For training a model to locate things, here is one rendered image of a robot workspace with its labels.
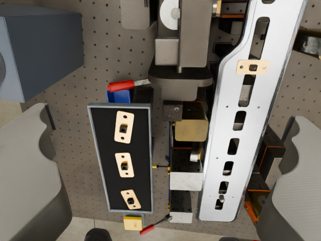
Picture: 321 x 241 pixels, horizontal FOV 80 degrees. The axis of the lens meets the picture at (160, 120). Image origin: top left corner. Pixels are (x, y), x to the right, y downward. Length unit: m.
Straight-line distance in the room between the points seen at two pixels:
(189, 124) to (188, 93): 0.09
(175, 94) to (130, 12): 0.21
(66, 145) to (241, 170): 0.90
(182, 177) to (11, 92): 0.52
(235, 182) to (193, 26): 0.63
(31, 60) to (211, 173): 0.68
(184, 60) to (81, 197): 1.28
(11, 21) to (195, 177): 0.61
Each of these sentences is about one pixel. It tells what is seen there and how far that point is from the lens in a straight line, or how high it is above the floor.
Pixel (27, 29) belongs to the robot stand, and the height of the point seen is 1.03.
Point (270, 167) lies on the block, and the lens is 0.78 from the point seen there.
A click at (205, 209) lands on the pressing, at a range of 0.94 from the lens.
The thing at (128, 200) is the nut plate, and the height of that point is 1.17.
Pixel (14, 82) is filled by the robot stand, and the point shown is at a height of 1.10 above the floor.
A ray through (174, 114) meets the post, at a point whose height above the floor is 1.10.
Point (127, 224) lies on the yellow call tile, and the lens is 0.74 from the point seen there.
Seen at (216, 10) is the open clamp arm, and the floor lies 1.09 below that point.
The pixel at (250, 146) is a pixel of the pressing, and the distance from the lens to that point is 0.73.
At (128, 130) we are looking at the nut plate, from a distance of 0.46.
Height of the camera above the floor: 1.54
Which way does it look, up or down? 60 degrees down
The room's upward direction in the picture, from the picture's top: 175 degrees counter-clockwise
